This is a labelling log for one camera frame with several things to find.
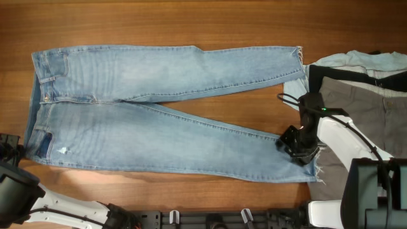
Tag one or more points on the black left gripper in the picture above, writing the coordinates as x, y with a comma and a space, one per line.
12, 143

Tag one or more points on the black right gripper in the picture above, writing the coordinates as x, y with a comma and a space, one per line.
300, 159

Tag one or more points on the light blue denim jeans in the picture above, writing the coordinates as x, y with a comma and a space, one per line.
102, 107

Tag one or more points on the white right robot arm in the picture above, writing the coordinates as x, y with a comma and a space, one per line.
375, 191

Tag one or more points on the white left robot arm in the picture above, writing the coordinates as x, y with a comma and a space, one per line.
25, 199

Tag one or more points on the grey trousers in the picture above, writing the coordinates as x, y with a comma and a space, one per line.
380, 114

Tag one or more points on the light blue t-shirt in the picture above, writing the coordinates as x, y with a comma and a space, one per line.
376, 65

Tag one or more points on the black garment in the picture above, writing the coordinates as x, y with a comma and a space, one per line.
396, 82

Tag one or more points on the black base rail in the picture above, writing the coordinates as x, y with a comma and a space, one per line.
243, 219

